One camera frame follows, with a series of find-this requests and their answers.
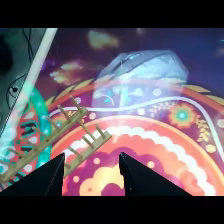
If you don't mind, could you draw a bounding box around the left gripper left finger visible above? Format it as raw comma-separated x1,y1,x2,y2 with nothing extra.
0,152,66,197

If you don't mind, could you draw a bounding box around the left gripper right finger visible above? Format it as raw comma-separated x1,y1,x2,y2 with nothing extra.
118,151,192,197

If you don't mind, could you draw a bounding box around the beige wooden peg rack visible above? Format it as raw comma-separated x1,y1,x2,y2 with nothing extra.
0,95,113,184

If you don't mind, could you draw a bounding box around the silver frame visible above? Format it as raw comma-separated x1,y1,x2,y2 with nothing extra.
0,28,59,137

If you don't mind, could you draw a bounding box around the black cable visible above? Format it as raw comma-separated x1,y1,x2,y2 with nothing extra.
21,28,36,64

